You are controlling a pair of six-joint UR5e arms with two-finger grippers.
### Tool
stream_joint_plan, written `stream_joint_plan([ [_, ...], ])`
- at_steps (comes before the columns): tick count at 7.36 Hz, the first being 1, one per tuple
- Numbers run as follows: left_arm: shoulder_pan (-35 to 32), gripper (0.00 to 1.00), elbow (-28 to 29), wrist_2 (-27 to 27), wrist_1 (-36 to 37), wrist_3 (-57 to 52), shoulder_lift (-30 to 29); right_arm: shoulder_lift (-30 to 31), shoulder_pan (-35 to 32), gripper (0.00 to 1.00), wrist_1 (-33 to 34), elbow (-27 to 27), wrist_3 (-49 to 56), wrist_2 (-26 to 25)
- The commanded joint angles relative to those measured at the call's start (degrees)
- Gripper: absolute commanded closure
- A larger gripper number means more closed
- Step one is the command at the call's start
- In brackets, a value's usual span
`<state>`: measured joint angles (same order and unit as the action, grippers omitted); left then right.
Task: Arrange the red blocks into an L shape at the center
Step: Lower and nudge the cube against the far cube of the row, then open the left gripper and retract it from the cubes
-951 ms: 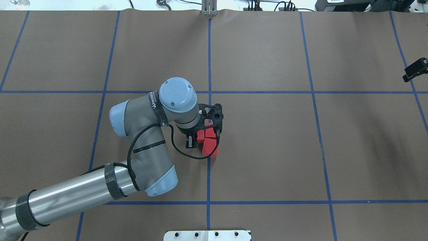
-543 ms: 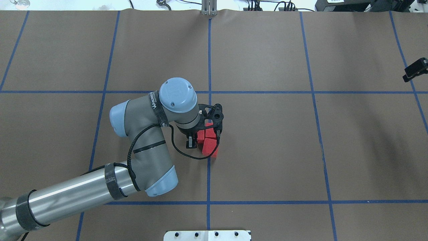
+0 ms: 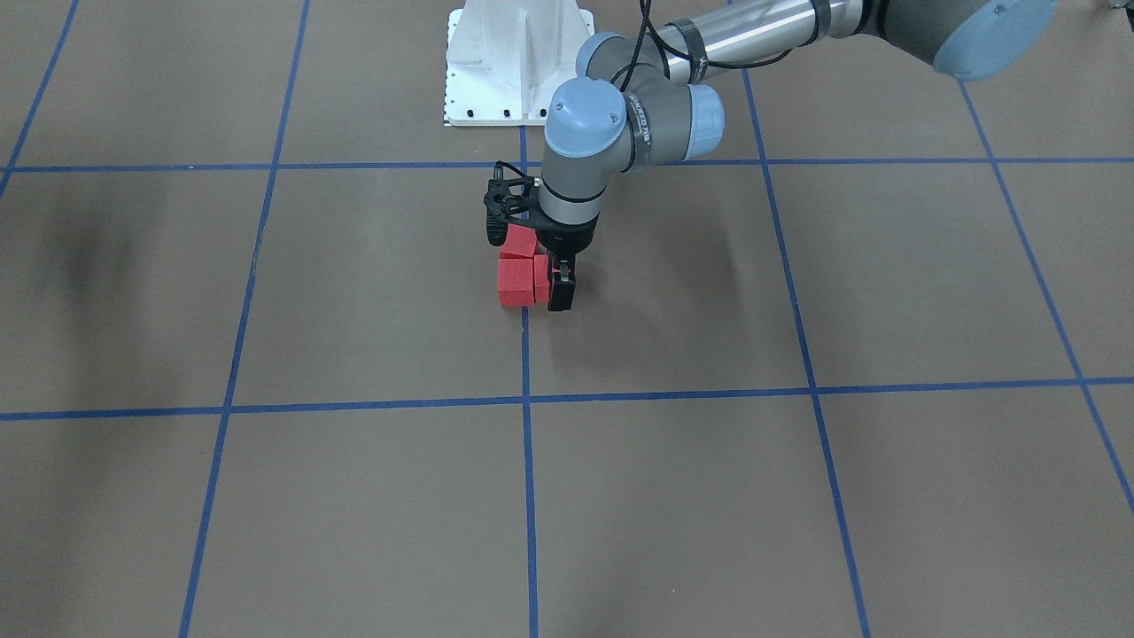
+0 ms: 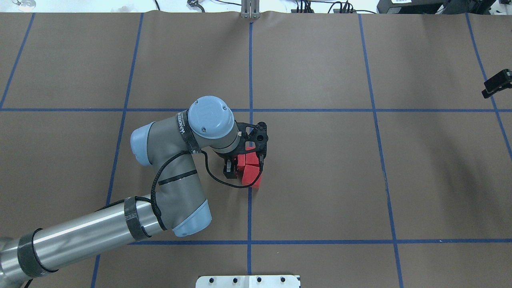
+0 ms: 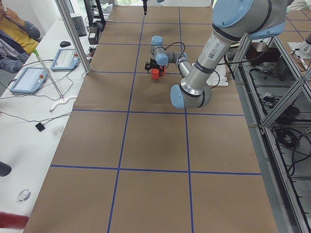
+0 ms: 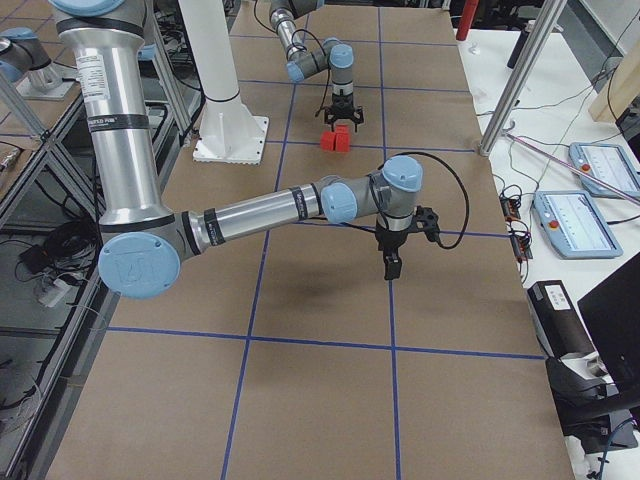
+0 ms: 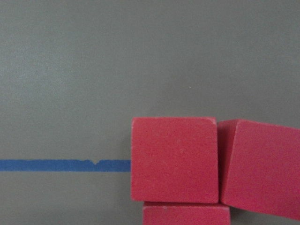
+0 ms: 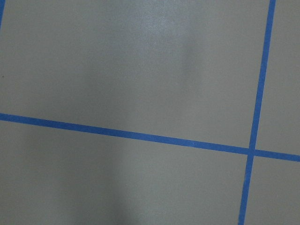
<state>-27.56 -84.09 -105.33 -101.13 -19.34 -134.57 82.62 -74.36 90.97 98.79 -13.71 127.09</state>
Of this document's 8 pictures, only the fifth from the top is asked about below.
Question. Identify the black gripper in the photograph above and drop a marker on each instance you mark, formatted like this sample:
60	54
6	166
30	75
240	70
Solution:
154	65

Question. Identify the red block placed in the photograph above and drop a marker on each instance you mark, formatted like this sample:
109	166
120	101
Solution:
155	74
163	71

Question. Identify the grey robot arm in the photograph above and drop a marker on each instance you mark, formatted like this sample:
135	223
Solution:
231	20

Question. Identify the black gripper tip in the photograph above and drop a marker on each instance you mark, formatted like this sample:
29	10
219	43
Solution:
145	6

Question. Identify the black power adapter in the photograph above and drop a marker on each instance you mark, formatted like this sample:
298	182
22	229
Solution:
93	35

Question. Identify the black keyboard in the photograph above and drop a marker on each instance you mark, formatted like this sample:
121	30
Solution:
79	25

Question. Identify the teach pendant far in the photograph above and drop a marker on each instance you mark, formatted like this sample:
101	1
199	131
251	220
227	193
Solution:
65	60

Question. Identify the teach pendant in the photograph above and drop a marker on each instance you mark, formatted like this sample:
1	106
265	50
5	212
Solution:
30	80
65	60

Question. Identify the black computer mouse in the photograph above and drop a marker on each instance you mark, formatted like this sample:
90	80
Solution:
64	44

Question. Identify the white curved plastic piece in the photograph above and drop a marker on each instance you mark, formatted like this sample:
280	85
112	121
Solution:
60	102

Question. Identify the clear plastic bag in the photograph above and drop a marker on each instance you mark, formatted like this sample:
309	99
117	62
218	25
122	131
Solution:
57	132

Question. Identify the green tipped metal rod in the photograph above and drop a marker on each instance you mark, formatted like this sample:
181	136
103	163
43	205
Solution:
48	73

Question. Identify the teach pendant near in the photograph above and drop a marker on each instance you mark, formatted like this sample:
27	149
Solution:
30	80

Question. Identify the small black square pad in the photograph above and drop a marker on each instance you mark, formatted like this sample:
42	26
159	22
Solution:
40	127

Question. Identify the person in yellow shirt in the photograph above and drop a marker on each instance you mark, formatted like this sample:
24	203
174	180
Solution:
18	39

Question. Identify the red object table corner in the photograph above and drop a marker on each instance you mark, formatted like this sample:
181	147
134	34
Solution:
13	221

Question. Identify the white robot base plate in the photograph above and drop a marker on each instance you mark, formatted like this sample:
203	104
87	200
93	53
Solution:
218	77

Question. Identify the aluminium frame post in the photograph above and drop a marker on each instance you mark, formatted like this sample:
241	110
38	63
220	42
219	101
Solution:
66	17

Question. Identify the aluminium frame rack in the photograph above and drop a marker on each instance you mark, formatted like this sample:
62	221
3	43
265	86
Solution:
275	89

